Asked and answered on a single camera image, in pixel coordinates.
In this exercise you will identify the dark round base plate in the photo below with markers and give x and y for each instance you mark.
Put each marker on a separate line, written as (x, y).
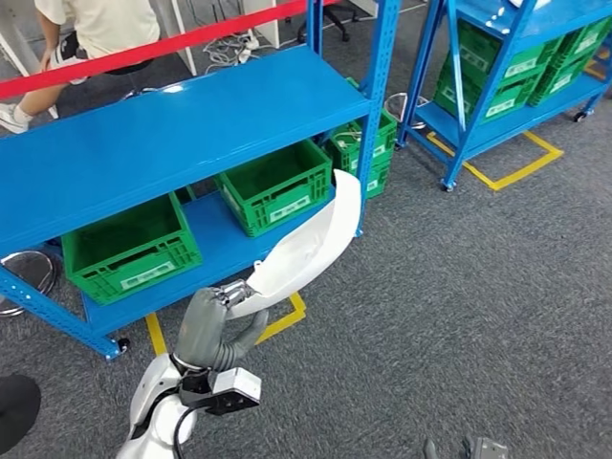
(16, 412)

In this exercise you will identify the yellow floor tape square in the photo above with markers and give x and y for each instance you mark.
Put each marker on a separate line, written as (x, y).
(155, 336)

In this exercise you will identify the yellow floor tape strip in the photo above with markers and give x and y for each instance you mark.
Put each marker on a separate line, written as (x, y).
(595, 69)

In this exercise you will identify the black office chair base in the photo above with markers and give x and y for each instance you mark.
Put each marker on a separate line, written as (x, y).
(334, 16)

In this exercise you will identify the blue metal shelf rack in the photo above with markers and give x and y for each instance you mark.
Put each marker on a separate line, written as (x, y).
(167, 133)
(499, 69)

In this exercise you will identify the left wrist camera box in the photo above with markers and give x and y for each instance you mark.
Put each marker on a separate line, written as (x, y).
(236, 386)

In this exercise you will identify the chrome stanchion base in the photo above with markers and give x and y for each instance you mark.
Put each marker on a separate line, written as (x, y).
(393, 108)

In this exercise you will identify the white curved plastic part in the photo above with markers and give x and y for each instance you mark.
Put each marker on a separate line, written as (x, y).
(306, 253)

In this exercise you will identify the green plastic crate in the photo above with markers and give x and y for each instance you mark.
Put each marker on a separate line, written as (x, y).
(342, 152)
(478, 47)
(559, 82)
(143, 272)
(287, 209)
(583, 44)
(518, 89)
(386, 177)

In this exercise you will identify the black swivel stool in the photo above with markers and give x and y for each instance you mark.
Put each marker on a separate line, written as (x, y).
(129, 66)

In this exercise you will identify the red barrier belt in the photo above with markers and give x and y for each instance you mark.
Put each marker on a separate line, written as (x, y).
(143, 50)

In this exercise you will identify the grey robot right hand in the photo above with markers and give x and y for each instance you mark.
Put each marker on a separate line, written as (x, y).
(430, 450)

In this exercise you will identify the white power strip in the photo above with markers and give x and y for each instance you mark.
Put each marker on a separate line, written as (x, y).
(248, 47)

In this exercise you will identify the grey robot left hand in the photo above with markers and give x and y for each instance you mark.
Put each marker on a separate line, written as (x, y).
(201, 329)

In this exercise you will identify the person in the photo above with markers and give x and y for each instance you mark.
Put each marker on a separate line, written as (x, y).
(105, 25)

